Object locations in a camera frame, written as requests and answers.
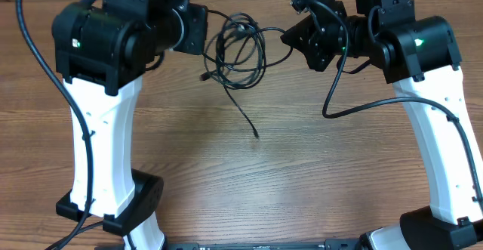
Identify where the black usb cable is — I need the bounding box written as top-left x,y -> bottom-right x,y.
198,9 -> 294,140

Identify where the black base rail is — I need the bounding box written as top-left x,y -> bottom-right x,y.
165,239 -> 365,250

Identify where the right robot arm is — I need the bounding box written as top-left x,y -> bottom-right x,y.
281,0 -> 482,249

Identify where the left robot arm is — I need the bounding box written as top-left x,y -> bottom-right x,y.
52,0 -> 208,249

